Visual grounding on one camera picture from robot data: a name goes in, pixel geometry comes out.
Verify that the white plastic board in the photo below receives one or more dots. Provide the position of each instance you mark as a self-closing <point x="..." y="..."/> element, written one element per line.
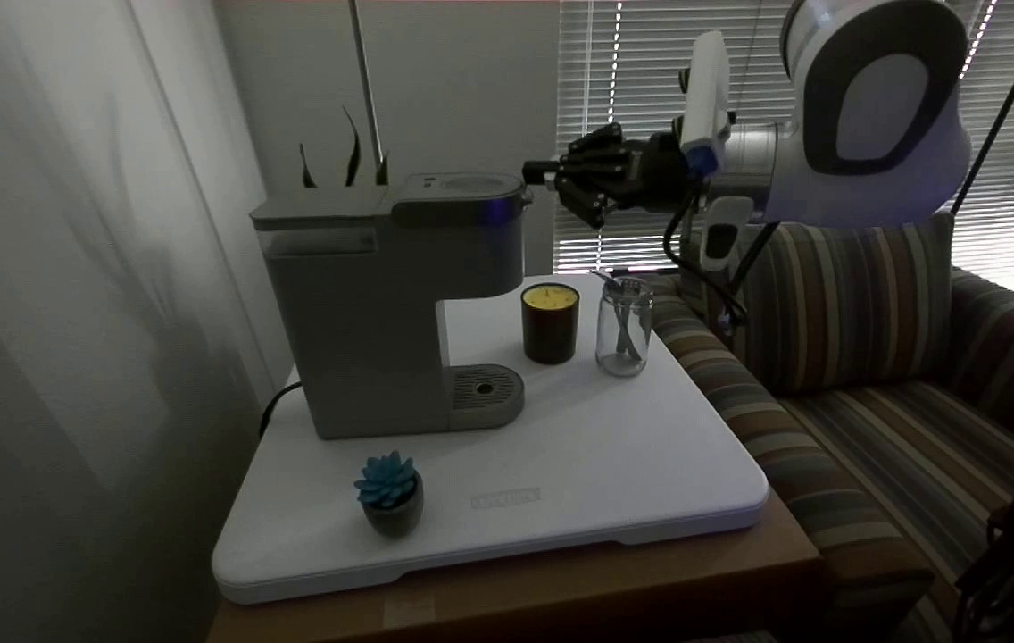
<point x="602" y="477"/>

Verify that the wooden table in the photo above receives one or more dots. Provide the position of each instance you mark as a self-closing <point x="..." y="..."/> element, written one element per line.
<point x="602" y="590"/>

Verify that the grey pod coffee maker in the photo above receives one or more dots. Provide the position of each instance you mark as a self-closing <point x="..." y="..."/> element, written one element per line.
<point x="376" y="309"/>

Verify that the clear glass jar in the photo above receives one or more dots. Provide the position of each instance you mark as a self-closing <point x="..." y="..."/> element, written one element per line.
<point x="623" y="340"/>

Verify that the striped fabric sofa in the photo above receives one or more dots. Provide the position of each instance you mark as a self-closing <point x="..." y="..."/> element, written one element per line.
<point x="887" y="379"/>

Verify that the yellow candle in dark jar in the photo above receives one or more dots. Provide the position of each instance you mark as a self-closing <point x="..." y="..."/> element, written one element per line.
<point x="552" y="326"/>

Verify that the thin metal pole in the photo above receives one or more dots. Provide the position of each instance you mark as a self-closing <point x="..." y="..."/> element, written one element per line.
<point x="365" y="84"/>

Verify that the small blue succulent in pot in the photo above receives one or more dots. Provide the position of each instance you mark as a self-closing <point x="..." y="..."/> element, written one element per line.
<point x="390" y="491"/>

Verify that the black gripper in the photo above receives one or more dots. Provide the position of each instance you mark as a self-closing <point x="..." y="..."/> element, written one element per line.
<point x="649" y="173"/>

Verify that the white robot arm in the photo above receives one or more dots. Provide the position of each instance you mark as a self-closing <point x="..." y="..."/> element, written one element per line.
<point x="866" y="121"/>

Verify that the black slanted pole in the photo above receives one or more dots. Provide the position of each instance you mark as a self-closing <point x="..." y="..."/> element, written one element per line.
<point x="1009" y="102"/>

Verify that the white window blinds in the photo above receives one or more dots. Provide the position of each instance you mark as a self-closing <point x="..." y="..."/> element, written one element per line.
<point x="624" y="72"/>

